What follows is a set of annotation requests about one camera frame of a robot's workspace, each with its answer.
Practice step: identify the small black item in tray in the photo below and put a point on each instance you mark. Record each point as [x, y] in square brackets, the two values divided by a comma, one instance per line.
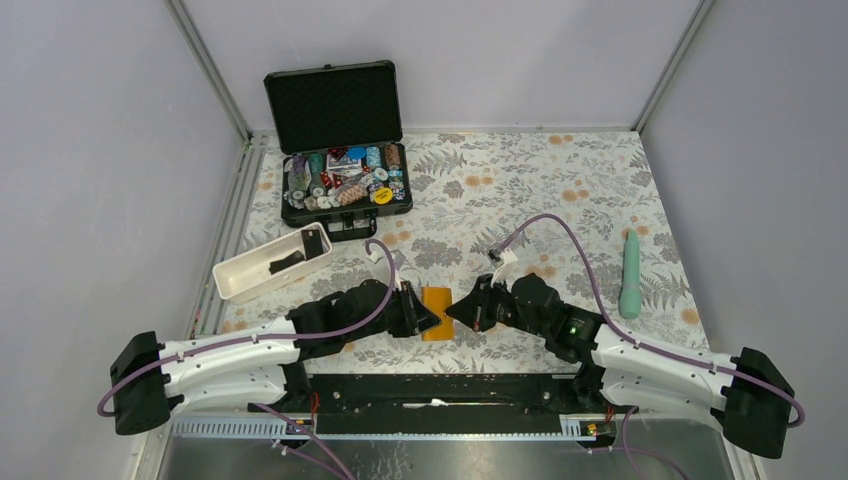
[286, 262]

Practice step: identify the orange leather card holder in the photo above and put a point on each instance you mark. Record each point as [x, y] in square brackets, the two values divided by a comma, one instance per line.
[437, 300]

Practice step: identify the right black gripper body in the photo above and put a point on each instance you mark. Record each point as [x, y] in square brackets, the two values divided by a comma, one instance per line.
[494, 305]

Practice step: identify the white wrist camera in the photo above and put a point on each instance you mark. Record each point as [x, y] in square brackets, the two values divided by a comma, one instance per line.
[399, 261]
[504, 263]

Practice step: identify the grey slotted cable duct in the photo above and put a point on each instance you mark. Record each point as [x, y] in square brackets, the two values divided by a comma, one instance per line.
[259, 427]

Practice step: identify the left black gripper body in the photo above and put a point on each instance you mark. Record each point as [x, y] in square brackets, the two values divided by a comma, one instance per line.
[399, 320]

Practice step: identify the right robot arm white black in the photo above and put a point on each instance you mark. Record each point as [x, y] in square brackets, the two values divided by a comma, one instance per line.
[743, 397]

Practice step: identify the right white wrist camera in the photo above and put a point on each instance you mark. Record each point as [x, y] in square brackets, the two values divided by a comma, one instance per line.
[504, 263]

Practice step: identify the yellow round chip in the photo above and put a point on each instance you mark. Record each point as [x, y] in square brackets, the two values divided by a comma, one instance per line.
[382, 196]

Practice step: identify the black VIP card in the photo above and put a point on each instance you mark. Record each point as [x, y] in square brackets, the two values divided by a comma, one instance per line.
[312, 242]

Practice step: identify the mint green wand massager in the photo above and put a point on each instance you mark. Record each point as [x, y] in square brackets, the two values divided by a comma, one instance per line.
[630, 299]

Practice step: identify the black poker chip case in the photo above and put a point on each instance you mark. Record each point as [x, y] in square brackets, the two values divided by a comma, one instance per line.
[319, 114]

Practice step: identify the white rectangular plastic tray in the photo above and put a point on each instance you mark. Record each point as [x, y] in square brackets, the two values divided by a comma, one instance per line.
[246, 276]

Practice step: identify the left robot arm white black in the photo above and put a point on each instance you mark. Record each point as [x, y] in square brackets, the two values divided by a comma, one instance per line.
[154, 381]

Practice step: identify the blue round chip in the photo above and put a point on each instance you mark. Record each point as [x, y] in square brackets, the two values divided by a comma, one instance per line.
[356, 153]

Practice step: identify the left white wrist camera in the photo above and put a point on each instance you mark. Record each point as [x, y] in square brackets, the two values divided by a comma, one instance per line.
[399, 261]

